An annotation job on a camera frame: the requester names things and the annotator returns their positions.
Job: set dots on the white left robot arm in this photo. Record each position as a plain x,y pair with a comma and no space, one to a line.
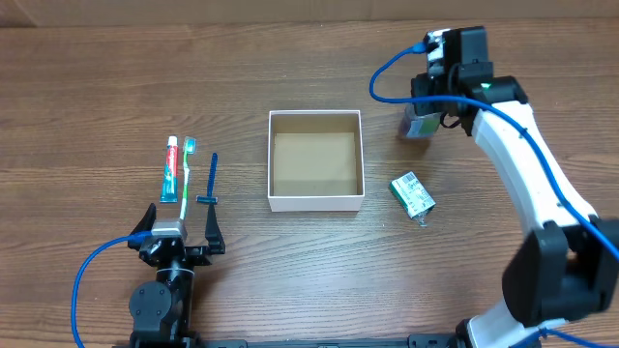
161,309

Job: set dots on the white cardboard box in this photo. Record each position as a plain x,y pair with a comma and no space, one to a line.
315,161

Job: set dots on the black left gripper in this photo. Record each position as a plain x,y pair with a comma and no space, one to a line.
181,251

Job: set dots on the green white toothbrush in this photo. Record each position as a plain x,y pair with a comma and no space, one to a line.
188,149

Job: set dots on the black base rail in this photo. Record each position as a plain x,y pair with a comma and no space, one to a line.
415,340

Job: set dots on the green white soap packet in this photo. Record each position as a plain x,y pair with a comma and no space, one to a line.
413,197

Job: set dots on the clear soap pump bottle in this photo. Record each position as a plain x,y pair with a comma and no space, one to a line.
414,126

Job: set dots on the blue disposable razor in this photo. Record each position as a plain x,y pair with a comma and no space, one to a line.
209,198

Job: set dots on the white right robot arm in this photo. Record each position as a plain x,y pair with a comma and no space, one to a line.
567,265

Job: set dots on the red green toothpaste tube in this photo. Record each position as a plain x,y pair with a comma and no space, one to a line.
169,182

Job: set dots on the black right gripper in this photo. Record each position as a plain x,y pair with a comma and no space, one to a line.
430,106

